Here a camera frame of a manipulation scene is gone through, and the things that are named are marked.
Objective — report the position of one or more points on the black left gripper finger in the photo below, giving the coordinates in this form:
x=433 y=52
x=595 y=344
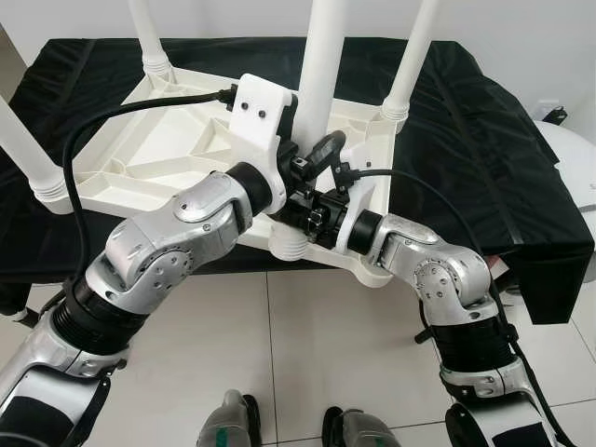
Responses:
x=328 y=149

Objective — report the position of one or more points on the white plastic table top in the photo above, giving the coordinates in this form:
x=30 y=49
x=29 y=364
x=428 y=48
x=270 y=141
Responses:
x=168 y=140

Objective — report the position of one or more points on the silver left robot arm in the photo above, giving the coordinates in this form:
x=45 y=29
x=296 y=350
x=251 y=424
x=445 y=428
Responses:
x=158 y=251

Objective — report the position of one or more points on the black metal table leg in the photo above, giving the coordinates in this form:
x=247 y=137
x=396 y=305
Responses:
x=423 y=335
x=23 y=317

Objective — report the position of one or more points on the black tablecloth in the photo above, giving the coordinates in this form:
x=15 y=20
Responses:
x=484 y=140

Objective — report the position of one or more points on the pink object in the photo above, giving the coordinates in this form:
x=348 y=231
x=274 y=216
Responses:
x=500 y=270

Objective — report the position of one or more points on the grey robot right leg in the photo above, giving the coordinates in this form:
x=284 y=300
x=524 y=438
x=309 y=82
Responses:
x=361 y=430

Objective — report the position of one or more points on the grey robot leg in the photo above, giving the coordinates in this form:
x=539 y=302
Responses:
x=228 y=426
x=361 y=430

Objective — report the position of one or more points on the grey robot left leg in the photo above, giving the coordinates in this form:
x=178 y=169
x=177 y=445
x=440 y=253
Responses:
x=228 y=426

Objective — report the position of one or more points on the black power plug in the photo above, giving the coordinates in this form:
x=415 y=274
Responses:
x=557 y=115

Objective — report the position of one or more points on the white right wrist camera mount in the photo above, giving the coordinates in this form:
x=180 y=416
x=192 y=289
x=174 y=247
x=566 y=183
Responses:
x=357 y=158

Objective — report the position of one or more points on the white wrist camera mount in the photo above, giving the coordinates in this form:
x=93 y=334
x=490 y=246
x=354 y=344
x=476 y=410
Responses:
x=357 y=158
x=256 y=116

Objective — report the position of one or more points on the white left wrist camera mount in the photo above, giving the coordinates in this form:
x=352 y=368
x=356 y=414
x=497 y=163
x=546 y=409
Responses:
x=256 y=116

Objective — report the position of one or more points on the white wall socket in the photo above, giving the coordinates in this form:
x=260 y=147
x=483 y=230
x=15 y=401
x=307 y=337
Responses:
x=545 y=107

